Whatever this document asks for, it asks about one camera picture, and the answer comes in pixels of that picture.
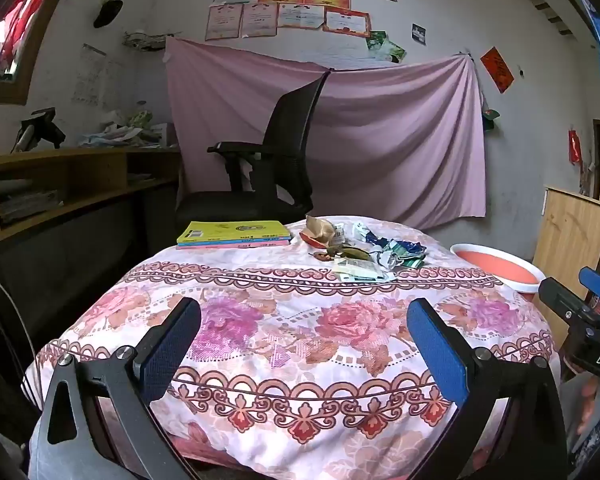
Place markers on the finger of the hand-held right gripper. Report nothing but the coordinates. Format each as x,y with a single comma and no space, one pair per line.
599,286
565,302

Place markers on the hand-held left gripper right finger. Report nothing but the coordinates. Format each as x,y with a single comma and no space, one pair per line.
437,355

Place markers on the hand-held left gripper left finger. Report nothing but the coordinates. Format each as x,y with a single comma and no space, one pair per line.
172,345

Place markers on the white basin orange inside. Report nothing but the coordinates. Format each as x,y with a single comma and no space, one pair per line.
497,269

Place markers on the green wrapper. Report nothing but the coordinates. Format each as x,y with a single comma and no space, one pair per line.
402,255

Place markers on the white green packet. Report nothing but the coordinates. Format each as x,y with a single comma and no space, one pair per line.
360,270

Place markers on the dark fruit peel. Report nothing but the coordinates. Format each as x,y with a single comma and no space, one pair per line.
349,252

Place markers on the white printed packet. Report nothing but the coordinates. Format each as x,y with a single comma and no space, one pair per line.
340,231

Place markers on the torn brown cardboard packaging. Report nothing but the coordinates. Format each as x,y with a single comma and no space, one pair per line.
317,232

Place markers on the person's right hand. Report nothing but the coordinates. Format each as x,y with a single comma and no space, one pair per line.
591,400

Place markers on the pink book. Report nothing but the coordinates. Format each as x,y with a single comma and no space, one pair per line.
230,247

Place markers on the floral blanket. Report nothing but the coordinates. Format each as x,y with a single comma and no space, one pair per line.
290,320

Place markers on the blue book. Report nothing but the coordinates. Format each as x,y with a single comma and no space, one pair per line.
240,243

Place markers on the stack of three books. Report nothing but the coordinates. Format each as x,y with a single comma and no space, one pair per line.
232,230

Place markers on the red hanging bag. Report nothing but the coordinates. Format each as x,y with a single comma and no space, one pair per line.
575,147

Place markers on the person's grey trouser leg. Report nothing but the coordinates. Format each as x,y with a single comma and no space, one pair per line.
42,455

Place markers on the wooden desk shelf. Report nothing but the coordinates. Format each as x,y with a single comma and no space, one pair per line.
95,170

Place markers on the stack of shelf papers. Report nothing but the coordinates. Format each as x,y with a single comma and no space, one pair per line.
27,205

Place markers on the black office chair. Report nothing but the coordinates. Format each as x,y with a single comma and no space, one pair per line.
285,160

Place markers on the pile of papers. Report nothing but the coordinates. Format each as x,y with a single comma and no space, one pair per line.
115,135

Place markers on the pink hanging cloth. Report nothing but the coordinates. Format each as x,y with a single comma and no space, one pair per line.
390,135

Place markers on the red paper diamond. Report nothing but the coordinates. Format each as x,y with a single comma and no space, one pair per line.
497,70

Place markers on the green flower photo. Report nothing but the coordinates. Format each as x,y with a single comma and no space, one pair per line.
375,40
395,52

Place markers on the black white photo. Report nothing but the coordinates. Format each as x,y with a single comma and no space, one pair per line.
419,34

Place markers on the black cap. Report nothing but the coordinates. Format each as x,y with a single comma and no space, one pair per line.
107,14

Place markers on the wall calendar sheets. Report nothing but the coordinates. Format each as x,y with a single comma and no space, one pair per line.
97,77

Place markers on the wooden window frame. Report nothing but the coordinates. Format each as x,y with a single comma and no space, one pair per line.
22,75

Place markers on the group of wall certificates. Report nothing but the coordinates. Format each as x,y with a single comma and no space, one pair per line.
290,0

